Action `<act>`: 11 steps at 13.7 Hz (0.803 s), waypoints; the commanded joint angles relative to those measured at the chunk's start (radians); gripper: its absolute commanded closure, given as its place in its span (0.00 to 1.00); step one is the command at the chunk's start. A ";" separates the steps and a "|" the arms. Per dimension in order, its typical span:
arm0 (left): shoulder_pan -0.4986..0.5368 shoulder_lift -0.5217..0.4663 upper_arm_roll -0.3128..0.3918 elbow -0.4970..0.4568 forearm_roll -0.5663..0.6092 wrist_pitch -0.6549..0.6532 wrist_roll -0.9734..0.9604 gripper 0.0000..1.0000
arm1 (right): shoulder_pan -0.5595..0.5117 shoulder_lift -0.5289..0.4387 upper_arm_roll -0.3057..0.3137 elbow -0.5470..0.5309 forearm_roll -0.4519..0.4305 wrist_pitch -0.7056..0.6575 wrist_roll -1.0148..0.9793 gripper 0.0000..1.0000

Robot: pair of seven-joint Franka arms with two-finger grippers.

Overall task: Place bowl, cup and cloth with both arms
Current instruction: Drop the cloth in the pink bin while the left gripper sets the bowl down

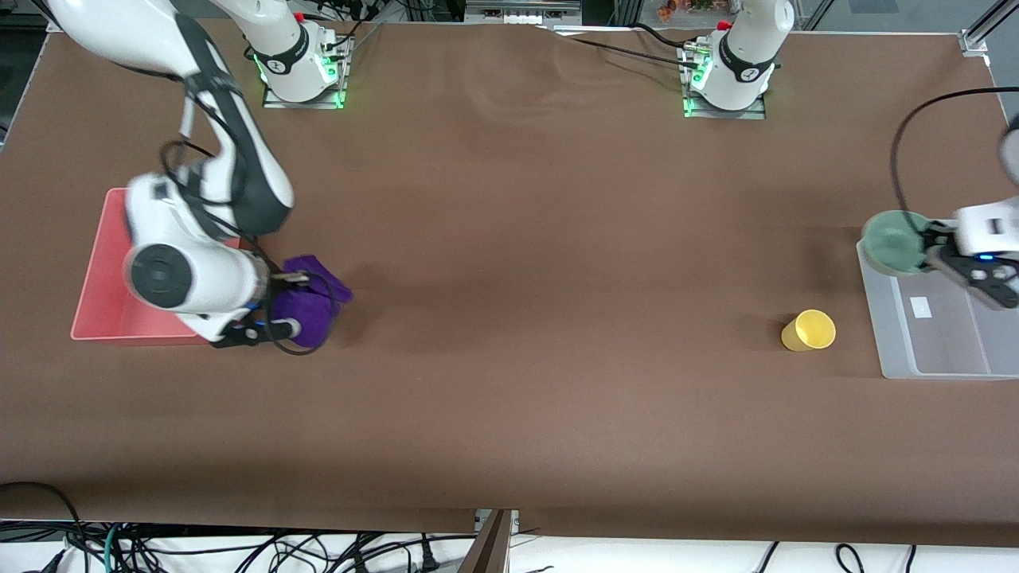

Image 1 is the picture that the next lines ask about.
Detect pale green bowl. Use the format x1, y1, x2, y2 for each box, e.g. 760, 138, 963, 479
861, 210, 934, 278

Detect purple cloth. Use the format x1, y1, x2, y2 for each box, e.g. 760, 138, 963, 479
267, 254, 354, 349

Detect yellow plastic cup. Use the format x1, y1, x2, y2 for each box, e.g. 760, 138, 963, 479
780, 309, 837, 353

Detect translucent white plastic bin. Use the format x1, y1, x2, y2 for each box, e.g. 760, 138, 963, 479
856, 239, 1019, 380

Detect pink plastic bin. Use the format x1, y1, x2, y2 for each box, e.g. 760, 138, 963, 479
70, 188, 241, 341

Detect brown table cover sheet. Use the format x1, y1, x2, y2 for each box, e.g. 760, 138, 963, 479
0, 14, 1019, 550

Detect orange background items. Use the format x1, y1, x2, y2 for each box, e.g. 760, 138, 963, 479
657, 0, 719, 21

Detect grey device box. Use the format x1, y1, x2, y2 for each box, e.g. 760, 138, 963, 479
464, 0, 582, 25

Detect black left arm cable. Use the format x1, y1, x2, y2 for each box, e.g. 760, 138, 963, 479
889, 86, 1019, 217

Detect aluminium frame corner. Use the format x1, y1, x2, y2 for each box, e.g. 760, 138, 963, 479
958, 0, 1019, 57

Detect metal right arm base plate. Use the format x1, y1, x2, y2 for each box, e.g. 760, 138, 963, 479
263, 36, 349, 110

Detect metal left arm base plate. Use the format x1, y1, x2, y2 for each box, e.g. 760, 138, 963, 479
681, 44, 769, 120

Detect thick black floor cable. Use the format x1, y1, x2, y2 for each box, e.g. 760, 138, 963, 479
0, 481, 85, 573

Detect black base connector cables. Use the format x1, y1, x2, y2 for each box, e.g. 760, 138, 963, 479
306, 0, 385, 50

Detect metal table bracket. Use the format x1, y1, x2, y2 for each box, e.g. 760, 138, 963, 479
474, 509, 521, 534

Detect short black tabletop cable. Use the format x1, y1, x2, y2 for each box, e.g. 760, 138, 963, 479
631, 22, 698, 52

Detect wooden table post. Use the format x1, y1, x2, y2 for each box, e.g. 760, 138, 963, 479
460, 509, 512, 573

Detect long black tabletop cable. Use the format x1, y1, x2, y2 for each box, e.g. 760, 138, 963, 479
549, 26, 703, 72

